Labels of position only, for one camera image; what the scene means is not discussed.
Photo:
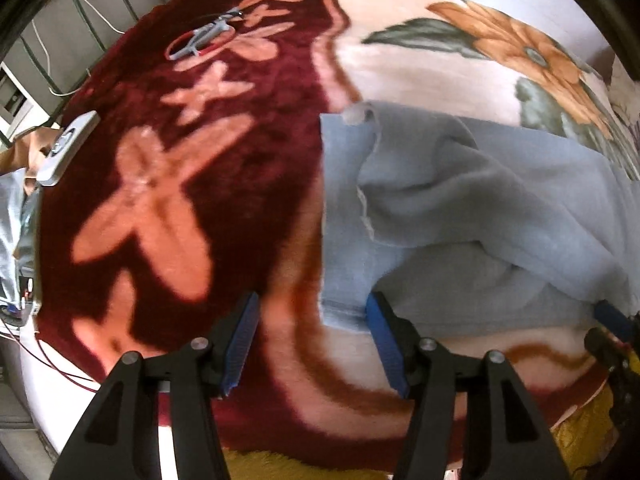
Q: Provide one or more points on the floral plush blanket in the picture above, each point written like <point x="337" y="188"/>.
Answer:
<point x="150" y="110"/>

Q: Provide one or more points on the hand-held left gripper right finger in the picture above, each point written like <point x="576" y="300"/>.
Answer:
<point x="385" y="345"/>

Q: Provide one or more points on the white flat device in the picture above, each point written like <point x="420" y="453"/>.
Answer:
<point x="70" y="145"/>

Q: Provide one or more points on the white appliance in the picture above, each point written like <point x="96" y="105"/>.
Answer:
<point x="12" y="102"/>

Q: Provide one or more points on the silver plastic bag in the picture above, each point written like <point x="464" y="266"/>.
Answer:
<point x="7" y="230"/>

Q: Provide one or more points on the brown cardboard piece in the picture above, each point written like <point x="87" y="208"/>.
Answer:
<point x="22" y="155"/>

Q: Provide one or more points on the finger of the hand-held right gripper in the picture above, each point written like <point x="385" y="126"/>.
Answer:
<point x="602" y="347"/>
<point x="612" y="317"/>

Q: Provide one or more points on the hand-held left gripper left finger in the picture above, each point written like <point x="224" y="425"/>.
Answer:
<point x="240" y="345"/>

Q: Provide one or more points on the light blue-grey pants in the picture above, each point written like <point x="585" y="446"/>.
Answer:
<point x="450" y="200"/>

